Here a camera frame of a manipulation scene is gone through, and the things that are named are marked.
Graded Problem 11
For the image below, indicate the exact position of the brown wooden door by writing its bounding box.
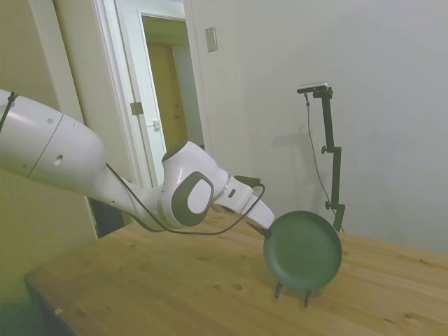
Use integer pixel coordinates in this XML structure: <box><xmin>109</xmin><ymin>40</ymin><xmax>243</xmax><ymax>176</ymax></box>
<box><xmin>146</xmin><ymin>41</ymin><xmax>192</xmax><ymax>155</ymax></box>

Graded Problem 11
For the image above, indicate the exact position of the grey wall switch plate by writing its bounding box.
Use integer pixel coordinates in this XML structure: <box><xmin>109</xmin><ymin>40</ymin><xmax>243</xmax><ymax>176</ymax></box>
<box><xmin>204</xmin><ymin>25</ymin><xmax>218</xmax><ymax>54</ymax></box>

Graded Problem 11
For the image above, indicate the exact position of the black camera stand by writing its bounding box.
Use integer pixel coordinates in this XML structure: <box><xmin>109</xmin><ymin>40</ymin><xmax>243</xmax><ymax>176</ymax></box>
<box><xmin>310</xmin><ymin>87</ymin><xmax>347</xmax><ymax>233</ymax></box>

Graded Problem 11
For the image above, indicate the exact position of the dark green plate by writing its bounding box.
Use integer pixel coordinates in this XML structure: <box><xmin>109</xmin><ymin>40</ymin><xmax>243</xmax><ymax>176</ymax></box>
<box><xmin>262</xmin><ymin>210</ymin><xmax>344</xmax><ymax>291</ymax></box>

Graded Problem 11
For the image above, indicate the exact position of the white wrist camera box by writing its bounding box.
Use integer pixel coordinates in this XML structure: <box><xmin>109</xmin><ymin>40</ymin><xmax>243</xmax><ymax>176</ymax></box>
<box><xmin>223</xmin><ymin>176</ymin><xmax>259</xmax><ymax>214</ymax></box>

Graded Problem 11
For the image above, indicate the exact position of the white open door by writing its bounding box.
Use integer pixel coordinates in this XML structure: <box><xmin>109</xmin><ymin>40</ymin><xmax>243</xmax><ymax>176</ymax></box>
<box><xmin>113</xmin><ymin>0</ymin><xmax>174</xmax><ymax>190</ymax></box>

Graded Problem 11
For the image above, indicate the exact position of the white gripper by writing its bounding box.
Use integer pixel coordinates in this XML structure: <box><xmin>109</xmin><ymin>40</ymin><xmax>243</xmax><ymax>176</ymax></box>
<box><xmin>244</xmin><ymin>197</ymin><xmax>276</xmax><ymax>239</ymax></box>

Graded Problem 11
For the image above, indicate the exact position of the grey exterior camera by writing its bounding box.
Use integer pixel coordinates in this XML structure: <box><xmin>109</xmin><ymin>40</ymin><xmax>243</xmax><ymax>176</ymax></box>
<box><xmin>296</xmin><ymin>80</ymin><xmax>331</xmax><ymax>95</ymax></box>

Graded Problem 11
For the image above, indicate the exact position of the black wire plate stand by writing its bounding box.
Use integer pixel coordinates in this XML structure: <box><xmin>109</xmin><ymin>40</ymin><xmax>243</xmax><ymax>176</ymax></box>
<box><xmin>273</xmin><ymin>279</ymin><xmax>313</xmax><ymax>309</ymax></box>

